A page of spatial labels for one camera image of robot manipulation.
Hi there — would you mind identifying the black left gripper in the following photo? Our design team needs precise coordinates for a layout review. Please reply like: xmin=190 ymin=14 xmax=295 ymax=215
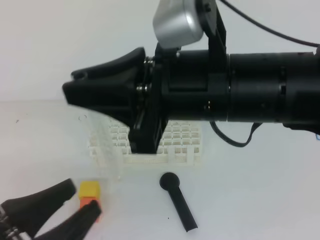
xmin=71 ymin=45 xmax=230 ymax=154

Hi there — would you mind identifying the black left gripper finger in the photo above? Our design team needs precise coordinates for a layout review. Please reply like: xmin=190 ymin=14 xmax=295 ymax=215
xmin=62 ymin=64 xmax=145 ymax=127

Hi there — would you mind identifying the second gripper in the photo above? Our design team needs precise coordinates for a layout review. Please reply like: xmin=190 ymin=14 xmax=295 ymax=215
xmin=0 ymin=178 xmax=102 ymax=240

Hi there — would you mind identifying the clear glass test tube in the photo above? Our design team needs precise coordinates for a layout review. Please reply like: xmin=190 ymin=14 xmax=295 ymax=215
xmin=87 ymin=111 xmax=121 ymax=181

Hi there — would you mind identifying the white test tube rack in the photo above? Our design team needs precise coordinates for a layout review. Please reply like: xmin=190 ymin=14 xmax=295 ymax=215
xmin=88 ymin=113 xmax=202 ymax=168

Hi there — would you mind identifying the orange cube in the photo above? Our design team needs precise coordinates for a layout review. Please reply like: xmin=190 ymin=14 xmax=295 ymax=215
xmin=79 ymin=197 xmax=102 ymax=210

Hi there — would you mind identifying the yellow cube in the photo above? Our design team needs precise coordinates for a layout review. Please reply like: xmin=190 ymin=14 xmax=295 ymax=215
xmin=78 ymin=180 xmax=101 ymax=199

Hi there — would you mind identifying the black funnel scoop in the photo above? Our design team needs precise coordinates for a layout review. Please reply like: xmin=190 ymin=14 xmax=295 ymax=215
xmin=159 ymin=172 xmax=198 ymax=232

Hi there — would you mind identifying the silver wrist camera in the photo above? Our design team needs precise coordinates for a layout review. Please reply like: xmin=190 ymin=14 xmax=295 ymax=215
xmin=152 ymin=0 xmax=218 ymax=49

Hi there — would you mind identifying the black camera cable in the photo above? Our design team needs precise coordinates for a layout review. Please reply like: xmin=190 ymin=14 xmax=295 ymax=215
xmin=209 ymin=0 xmax=320 ymax=148

